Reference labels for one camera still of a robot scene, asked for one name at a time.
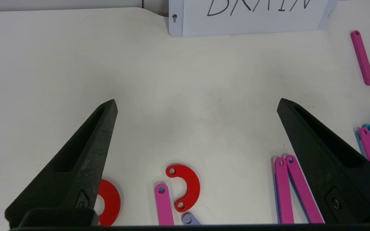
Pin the red arc piece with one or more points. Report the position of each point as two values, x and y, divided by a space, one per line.
193 186
112 200

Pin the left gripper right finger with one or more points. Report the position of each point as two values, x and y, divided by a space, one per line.
342 186

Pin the long pink bar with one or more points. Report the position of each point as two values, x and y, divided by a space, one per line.
284 194
164 208
369 147
303 191
362 57

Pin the short purple bar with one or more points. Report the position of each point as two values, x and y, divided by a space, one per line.
189 220

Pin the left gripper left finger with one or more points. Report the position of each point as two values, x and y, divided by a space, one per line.
75 179

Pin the white BRAIN sign card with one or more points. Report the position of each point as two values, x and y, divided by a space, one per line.
252 25

